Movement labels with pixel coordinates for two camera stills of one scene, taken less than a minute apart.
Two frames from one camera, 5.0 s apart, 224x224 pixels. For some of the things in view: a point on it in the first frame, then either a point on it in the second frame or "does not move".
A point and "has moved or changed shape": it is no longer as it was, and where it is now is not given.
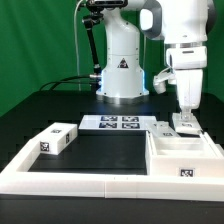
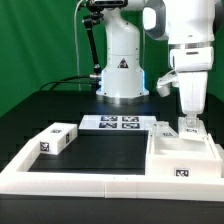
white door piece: [192, 126] has moved or changed shape
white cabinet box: [183, 156] does not move
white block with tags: [59, 136] does not move
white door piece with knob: [162, 129] does not move
